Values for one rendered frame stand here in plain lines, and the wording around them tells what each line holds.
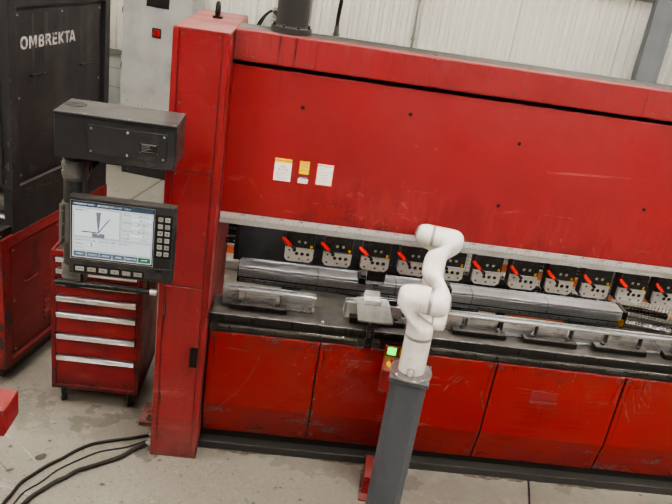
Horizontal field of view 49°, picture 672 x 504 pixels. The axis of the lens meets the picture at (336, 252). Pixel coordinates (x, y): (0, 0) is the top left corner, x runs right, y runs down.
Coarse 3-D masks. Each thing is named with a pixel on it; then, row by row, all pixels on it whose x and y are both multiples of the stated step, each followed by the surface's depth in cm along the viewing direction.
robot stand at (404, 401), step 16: (400, 384) 324; (416, 384) 322; (400, 400) 327; (416, 400) 326; (384, 416) 334; (400, 416) 330; (416, 416) 330; (384, 432) 336; (400, 432) 333; (384, 448) 338; (400, 448) 336; (384, 464) 341; (400, 464) 339; (384, 480) 344; (400, 480) 343; (368, 496) 352; (384, 496) 348; (400, 496) 348
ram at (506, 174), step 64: (256, 64) 350; (256, 128) 355; (320, 128) 355; (384, 128) 356; (448, 128) 357; (512, 128) 357; (576, 128) 358; (640, 128) 359; (256, 192) 367; (320, 192) 368; (384, 192) 369; (448, 192) 369; (512, 192) 370; (576, 192) 371; (640, 192) 372; (512, 256) 384; (640, 256) 386
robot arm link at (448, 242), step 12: (444, 228) 339; (444, 240) 336; (456, 240) 334; (432, 252) 329; (444, 252) 330; (456, 252) 337; (432, 264) 324; (444, 264) 328; (432, 276) 321; (432, 288) 314; (444, 288) 314; (432, 300) 310; (444, 300) 310; (432, 312) 312; (444, 312) 311
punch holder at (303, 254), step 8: (288, 232) 376; (296, 232) 376; (296, 240) 378; (304, 240) 378; (312, 240) 378; (288, 248) 379; (296, 248) 379; (304, 248) 380; (312, 248) 380; (288, 256) 381; (296, 256) 381; (304, 256) 381; (312, 256) 381
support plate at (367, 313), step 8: (360, 304) 386; (368, 304) 387; (384, 304) 390; (360, 312) 377; (368, 312) 379; (376, 312) 380; (384, 312) 381; (360, 320) 370; (368, 320) 370; (376, 320) 372; (384, 320) 373
